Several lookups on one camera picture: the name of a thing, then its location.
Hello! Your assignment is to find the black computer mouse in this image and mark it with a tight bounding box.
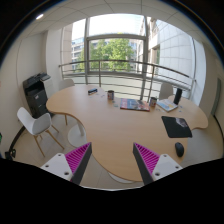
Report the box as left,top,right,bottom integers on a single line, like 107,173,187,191
175,142,184,157

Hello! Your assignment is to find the light blue book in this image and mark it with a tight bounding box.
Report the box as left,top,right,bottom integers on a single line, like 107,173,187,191
157,99,177,112

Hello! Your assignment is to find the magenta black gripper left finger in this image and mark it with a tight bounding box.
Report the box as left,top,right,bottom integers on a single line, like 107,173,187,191
42,143,92,185

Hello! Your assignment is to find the colourful magazine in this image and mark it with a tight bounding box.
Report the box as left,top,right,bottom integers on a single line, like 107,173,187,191
120,98,150,112

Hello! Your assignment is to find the dark mug left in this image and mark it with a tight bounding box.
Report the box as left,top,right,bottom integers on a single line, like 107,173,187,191
107,90,114,100

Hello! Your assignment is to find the wooden meeting table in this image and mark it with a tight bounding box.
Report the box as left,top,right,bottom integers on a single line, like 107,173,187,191
45,83,209,183

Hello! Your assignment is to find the white chair behind table right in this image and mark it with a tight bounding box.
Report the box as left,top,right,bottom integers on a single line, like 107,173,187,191
159,83,173,99

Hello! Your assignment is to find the white chair behind table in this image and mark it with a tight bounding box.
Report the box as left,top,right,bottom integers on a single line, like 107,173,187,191
59,79,74,90
159,83,173,99

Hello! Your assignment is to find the metal balcony railing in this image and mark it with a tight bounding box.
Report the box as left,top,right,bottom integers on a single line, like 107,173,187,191
59,59,195,101

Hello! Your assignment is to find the small black box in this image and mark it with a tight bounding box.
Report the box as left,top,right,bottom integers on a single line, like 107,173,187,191
88,88,98,95

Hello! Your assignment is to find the black speaker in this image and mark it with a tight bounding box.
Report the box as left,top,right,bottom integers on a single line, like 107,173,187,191
173,88,182,105

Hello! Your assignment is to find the white chair behind table left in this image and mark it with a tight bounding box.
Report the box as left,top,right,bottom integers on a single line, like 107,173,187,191
59,79,74,90

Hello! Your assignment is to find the black office printer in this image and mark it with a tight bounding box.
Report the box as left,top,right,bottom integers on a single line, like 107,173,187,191
23,73,50,118

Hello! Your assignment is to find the white chair with wooden legs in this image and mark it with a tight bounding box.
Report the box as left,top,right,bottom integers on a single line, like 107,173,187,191
17,107,63,152

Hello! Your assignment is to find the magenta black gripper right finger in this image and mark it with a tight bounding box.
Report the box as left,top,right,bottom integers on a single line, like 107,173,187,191
133,143,182,185

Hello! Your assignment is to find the black mouse pad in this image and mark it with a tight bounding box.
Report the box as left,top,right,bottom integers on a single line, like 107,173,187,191
162,116,192,138

